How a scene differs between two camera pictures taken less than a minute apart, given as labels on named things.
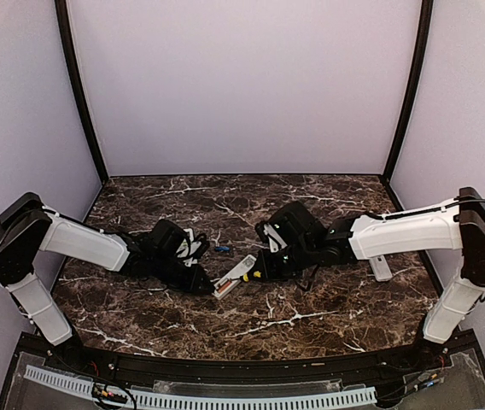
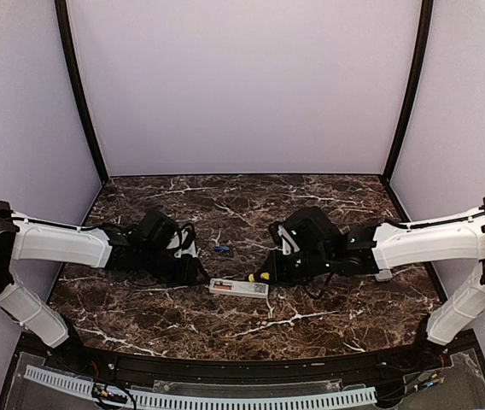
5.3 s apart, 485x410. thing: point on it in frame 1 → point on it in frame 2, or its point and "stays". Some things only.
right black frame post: (424, 30) stays
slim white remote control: (230, 281) → (248, 289)
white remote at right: (381, 268) stays
